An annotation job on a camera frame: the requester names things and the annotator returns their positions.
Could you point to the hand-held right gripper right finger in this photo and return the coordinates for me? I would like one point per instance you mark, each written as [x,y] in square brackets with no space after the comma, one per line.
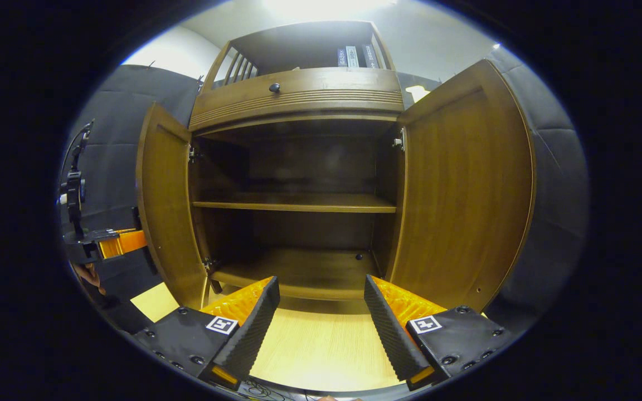
[390,334]

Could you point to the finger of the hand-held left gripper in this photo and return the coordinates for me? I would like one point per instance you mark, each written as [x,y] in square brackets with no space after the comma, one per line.
[126,243]

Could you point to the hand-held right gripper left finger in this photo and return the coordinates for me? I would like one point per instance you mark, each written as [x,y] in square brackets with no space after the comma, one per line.
[254,334]

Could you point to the wooden cabinet door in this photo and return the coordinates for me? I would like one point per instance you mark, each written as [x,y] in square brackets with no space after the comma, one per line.
[460,195]
[165,211]

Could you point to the wooden double-door shoe cabinet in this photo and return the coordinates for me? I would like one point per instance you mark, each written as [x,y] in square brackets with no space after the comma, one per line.
[310,161]

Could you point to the wooden inner cabinet shelf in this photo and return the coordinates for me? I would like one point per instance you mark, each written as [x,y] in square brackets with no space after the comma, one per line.
[298,201]

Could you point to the black backdrop cloth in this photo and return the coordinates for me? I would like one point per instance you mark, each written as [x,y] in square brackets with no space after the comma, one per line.
[555,195]

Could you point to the wooden drawer with black knob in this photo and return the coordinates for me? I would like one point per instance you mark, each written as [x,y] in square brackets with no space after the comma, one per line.
[326,92]

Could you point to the dark navy book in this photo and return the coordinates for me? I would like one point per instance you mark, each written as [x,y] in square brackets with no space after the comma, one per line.
[370,55]

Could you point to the grey book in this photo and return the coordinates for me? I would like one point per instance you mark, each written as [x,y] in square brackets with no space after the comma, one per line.
[353,57]

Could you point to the dark blue book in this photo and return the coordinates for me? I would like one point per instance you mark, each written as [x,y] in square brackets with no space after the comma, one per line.
[342,57]

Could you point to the large ceiling light panel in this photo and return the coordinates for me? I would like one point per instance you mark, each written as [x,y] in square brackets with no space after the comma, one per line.
[326,6]

